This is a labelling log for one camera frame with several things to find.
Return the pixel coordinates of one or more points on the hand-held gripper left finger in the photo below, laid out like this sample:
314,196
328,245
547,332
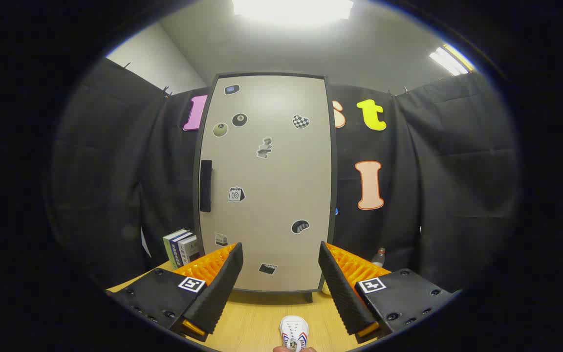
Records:
223,283

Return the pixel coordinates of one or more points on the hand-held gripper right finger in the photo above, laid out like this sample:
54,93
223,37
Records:
340,286

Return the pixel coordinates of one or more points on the white striped canvas shoe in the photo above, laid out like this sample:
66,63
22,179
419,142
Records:
294,330

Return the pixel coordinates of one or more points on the dark grey shoe cabinet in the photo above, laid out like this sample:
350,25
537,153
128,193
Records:
334,205

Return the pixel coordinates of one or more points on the small clear bottle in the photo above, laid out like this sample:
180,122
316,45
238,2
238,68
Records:
378,258

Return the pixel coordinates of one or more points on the blue spine book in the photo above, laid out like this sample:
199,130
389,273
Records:
179,248

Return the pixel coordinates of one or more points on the green spine book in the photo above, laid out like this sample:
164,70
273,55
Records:
170,247

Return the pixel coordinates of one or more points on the narrow ceiling light strip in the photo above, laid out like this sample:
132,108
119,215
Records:
450,59

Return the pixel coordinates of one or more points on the wide ceiling light panel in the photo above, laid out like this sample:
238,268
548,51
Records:
293,9

